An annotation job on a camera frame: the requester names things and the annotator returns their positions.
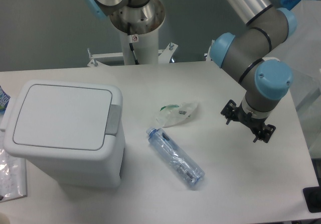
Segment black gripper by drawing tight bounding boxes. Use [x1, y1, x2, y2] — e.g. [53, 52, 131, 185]
[221, 99, 276, 143]

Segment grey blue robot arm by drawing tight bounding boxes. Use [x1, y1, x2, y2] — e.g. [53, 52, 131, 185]
[85, 0, 297, 142]

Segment white push-lid trash can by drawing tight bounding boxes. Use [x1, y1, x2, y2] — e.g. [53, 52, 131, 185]
[1, 80, 125, 188]

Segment crumpled clear plastic bag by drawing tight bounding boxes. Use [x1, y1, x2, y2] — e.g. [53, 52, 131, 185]
[155, 101, 198, 128]

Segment clear blue plastic bottle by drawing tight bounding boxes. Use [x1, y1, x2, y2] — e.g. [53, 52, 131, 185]
[146, 127, 205, 189]

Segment black device at table edge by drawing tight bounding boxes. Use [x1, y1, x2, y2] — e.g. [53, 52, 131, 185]
[303, 186, 320, 213]

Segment clear plastic sheet packet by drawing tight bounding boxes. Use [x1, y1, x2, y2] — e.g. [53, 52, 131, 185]
[1, 147, 28, 203]

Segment green blue printed package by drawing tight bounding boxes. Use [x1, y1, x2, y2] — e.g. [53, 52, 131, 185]
[0, 87, 11, 112]

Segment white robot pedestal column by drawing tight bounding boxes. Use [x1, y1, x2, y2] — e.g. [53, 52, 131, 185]
[109, 0, 166, 65]

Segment black cable on pedestal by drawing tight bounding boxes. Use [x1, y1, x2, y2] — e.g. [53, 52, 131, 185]
[127, 23, 140, 65]

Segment white pedestal base frame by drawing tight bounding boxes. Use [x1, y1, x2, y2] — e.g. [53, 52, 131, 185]
[86, 42, 214, 67]

